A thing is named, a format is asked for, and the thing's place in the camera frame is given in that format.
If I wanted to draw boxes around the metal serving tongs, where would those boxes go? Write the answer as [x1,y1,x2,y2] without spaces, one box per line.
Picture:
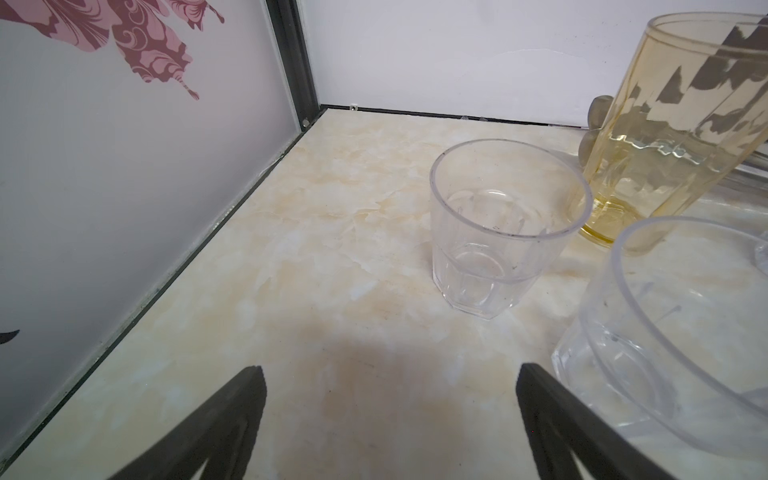
[578,95,767,197]

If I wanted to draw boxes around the amber yellow tall glass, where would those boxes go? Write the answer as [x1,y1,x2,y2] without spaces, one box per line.
[581,12,767,245]

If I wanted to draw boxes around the clear tumbler glass near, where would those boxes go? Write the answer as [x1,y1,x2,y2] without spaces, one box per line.
[552,216,767,461]

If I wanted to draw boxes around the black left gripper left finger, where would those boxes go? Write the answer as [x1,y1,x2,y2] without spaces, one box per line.
[112,366,267,479]

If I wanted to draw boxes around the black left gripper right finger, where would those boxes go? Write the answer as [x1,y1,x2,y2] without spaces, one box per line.
[516,363,672,479]

